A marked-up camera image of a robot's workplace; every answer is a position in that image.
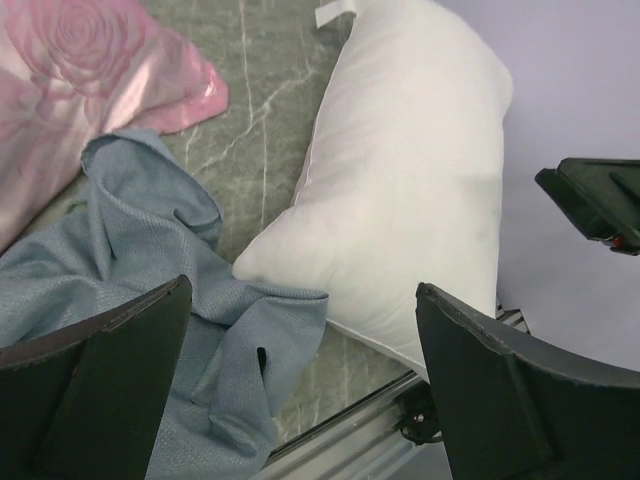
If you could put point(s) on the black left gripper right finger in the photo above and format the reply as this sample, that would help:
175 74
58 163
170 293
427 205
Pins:
510 406

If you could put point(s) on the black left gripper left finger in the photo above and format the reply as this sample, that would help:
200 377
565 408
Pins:
86 401

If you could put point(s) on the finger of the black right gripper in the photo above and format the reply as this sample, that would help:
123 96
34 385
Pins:
600 198

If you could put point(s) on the blue-grey pillowcase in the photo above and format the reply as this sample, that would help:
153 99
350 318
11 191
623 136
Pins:
140 221

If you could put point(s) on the white pillow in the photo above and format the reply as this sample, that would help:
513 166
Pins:
402 180

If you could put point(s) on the pink satin rose pillow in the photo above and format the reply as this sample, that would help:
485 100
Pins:
73 70

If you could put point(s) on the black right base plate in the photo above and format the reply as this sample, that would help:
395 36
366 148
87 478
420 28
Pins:
419 423

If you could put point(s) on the aluminium frame rail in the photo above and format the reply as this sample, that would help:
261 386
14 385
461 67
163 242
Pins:
343 420

